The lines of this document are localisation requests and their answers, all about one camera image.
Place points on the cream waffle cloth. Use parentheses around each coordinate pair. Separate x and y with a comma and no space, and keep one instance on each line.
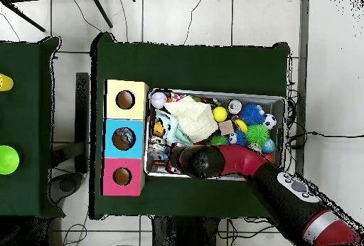
(193,118)

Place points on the mint waffle cloth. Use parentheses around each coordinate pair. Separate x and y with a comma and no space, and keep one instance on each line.
(175,135)

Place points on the crushed clear plastic bottle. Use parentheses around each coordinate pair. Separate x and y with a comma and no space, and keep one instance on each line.
(155,150)

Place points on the blue spiky googly-eyed ball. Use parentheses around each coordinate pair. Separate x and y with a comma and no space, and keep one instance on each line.
(240,137)
(253,113)

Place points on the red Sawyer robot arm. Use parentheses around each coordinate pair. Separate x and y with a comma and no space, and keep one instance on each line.
(244,157)

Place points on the wooden three-hole box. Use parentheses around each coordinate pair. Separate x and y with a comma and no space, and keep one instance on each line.
(113,109)

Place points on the shallow clear mesh bin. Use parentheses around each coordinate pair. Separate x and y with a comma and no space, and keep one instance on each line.
(277,106)

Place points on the orange building block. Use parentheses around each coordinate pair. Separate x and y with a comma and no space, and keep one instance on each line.
(158,130)

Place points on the white baseball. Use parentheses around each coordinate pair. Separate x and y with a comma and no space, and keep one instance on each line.
(158,100)

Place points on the yellow tennis ball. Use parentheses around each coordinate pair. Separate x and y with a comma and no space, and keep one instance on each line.
(219,114)

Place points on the plain wooden cube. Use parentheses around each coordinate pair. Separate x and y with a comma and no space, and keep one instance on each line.
(226,127)

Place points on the silver-top soda can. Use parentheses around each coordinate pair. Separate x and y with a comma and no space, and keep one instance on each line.
(234,106)

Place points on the dark green tablecloth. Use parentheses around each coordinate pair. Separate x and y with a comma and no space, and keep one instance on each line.
(22,115)
(184,66)

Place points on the green spiky ball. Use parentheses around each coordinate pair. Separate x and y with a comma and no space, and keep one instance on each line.
(257,135)

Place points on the black-and-white soccer ball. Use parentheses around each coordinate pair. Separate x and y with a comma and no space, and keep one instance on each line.
(269,121)

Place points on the red-orange ball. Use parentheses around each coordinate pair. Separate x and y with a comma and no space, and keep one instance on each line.
(268,157)

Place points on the black floor stand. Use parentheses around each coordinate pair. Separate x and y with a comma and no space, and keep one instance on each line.
(82,115)

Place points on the grey round floor base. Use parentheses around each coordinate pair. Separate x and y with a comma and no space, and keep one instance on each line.
(68,184)

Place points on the black folding stand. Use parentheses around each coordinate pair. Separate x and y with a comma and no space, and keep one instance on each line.
(101,10)

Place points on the grey floor strip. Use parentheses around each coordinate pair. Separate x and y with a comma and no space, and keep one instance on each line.
(303,30)

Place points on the bright green ball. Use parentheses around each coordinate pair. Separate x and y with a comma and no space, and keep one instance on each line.
(8,159)

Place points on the yellow plastic cup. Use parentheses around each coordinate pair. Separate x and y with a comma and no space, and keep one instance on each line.
(5,82)

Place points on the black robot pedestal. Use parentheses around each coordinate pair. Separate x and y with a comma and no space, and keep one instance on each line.
(184,234)

